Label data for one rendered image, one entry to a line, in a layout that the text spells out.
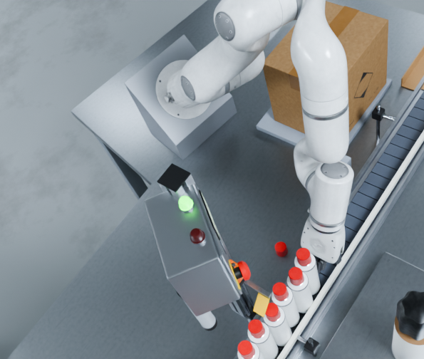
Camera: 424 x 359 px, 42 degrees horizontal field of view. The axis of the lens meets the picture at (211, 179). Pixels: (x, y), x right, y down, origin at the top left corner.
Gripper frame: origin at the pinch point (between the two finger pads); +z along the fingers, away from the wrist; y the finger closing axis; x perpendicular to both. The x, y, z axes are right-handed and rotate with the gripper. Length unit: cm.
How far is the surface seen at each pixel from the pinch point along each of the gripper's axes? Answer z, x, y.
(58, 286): 103, -7, -128
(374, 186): -4.2, 31.2, -1.0
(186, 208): -44, -38, -9
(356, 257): 3.2, 10.5, 5.5
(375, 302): 5.9, 2.3, 15.5
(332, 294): 7.3, -1.1, 5.4
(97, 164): 81, 53, -160
